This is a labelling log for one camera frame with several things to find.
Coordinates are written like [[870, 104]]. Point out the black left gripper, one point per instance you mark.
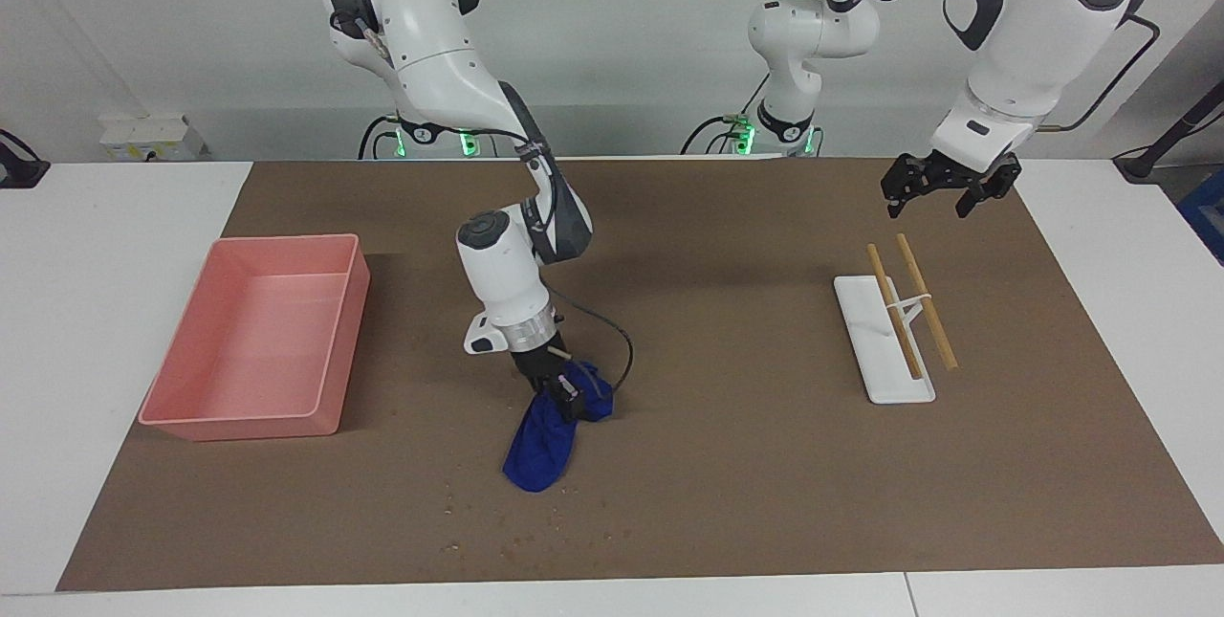
[[961, 175]]

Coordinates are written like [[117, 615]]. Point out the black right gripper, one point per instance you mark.
[[540, 368]]

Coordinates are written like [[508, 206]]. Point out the blue towel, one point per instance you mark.
[[540, 450]]

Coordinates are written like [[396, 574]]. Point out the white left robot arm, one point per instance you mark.
[[1033, 24]]

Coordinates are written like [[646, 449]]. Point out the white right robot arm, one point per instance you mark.
[[440, 53]]

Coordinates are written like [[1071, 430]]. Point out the white rack with wooden bars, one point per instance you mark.
[[889, 368]]

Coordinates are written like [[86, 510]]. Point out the brown table mat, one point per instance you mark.
[[765, 464]]

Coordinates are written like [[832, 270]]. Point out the black slanted stand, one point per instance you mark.
[[1171, 134]]

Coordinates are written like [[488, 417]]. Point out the blue box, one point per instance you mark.
[[1207, 215]]

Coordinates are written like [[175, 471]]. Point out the pink plastic bin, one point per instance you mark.
[[258, 340]]

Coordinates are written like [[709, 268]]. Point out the black clamp foot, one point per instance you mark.
[[19, 172]]

